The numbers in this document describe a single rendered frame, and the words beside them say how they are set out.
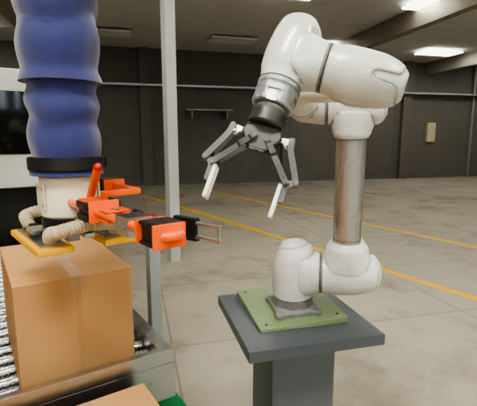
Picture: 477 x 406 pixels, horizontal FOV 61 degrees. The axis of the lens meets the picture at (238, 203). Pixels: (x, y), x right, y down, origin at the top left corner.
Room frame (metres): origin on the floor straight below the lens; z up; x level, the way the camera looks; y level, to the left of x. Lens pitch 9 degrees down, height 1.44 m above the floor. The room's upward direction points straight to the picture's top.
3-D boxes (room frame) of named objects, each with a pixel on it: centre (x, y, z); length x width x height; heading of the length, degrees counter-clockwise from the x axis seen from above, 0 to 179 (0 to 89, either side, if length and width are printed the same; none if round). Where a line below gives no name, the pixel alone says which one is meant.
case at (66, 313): (1.63, 0.74, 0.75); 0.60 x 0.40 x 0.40; 34
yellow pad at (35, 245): (1.22, 0.61, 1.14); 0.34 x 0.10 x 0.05; 40
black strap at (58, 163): (1.28, 0.54, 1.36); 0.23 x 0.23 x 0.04
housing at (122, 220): (0.92, 0.24, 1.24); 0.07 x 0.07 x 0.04; 40
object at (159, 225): (0.81, 0.16, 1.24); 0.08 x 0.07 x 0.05; 40
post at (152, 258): (2.08, 0.45, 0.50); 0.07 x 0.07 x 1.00; 33
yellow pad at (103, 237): (1.34, 0.47, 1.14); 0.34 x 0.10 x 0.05; 40
